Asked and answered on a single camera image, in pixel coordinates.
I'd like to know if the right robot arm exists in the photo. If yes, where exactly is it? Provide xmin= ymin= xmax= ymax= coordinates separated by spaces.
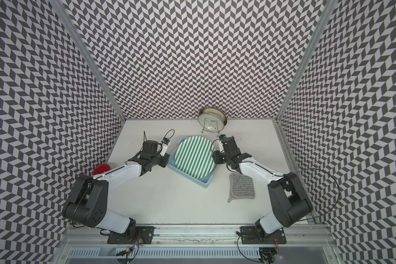
xmin=212 ymin=134 xmax=313 ymax=238

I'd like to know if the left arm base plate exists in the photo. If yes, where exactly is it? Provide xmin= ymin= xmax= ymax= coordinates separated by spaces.
xmin=107 ymin=225 xmax=155 ymax=245

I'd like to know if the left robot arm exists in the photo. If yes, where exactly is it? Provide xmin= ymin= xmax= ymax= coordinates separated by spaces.
xmin=62 ymin=137 xmax=170 ymax=237

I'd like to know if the wire lid stand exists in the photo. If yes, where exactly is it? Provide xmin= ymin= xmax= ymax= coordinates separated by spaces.
xmin=202 ymin=118 xmax=220 ymax=134

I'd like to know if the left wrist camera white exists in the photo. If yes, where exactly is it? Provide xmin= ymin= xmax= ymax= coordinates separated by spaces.
xmin=160 ymin=137 xmax=170 ymax=157

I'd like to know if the light blue plastic basket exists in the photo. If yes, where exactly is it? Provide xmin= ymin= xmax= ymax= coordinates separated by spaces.
xmin=168 ymin=136 xmax=216 ymax=188

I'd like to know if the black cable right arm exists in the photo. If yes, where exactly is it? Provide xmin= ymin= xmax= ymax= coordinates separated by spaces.
xmin=296 ymin=168 xmax=341 ymax=222

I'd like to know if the aluminium mounting rail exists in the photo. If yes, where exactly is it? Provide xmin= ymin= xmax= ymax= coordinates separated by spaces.
xmin=59 ymin=224 xmax=334 ymax=247

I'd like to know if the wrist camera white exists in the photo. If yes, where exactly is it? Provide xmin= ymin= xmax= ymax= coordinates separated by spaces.
xmin=218 ymin=134 xmax=227 ymax=152
xmin=160 ymin=137 xmax=170 ymax=157

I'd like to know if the red round object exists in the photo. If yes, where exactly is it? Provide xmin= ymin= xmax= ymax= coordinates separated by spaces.
xmin=92 ymin=163 xmax=111 ymax=176

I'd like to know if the green striped plate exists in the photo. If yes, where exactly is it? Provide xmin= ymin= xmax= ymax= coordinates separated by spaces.
xmin=174 ymin=136 xmax=215 ymax=180

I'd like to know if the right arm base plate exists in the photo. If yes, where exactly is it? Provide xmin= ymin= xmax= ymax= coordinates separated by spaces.
xmin=239 ymin=226 xmax=287 ymax=245

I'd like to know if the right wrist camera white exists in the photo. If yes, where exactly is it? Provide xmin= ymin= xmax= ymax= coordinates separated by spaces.
xmin=218 ymin=134 xmax=227 ymax=152

